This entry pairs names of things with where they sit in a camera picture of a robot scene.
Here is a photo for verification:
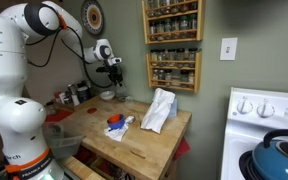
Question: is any decorative patterned wall plate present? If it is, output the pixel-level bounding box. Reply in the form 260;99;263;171
80;0;105;36

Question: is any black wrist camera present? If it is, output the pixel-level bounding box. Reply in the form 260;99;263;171
96;65;110;74

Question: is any dark jar white lid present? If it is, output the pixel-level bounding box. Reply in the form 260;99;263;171
77;84;91;103

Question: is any silver metal utensil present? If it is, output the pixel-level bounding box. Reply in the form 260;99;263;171
125;115;137;125

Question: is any large white towel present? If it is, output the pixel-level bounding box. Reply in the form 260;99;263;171
140;87;177;134

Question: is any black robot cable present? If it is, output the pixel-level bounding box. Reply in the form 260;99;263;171
25;24;115;90

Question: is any small white crumpled cloth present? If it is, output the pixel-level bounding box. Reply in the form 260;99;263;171
103;123;130;143

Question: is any tall steel grinder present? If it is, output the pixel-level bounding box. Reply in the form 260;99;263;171
67;83;82;107

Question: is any white bowl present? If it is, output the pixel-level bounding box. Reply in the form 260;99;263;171
99;90;116;102

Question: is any white kitchen stove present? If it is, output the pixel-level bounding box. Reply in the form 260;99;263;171
220;87;288;180

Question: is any white stove knob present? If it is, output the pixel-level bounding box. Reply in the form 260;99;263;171
256;100;276;118
236;98;254;115

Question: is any black stove burner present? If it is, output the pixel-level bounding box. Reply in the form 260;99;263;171
238;149;262;180

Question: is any red silicone mat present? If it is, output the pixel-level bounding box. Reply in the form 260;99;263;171
44;109;73;123

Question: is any orange lid spice jar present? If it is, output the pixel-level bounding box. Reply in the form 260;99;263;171
53;90;62;103

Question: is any red hanging cloth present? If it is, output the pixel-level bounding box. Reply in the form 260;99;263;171
173;138;192;161

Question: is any white light switch plate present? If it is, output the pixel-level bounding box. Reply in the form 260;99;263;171
219;37;238;62

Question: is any blue kettle black handle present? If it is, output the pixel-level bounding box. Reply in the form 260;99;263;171
252;129;288;180

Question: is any wooden wall spice rack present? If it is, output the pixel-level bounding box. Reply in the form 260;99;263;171
141;0;205;45
146;49;202;94

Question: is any clear plastic storage bin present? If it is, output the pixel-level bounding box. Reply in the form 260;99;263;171
42;121;85;160

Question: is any clear plastic measuring cup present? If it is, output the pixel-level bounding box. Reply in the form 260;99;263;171
115;85;129;102

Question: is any glass spice jar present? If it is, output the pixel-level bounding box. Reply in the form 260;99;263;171
172;17;181;38
149;21;157;42
167;48;177;67
164;19;173;39
150;49;159;67
179;15;189;37
176;48;186;68
158;49;168;67
156;20;165;41
187;47;198;68
188;13;198;36

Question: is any white spice shaker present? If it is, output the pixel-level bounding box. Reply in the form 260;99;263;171
59;92;69;105

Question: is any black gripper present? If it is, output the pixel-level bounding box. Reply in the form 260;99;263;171
107;64;124;86

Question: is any wooden spice tray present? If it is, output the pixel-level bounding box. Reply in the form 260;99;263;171
52;98;93;113

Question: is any orange measuring cup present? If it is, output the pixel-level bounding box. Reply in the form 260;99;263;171
107;113;123;124

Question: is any pale blue box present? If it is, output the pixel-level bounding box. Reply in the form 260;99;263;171
168;98;179;118

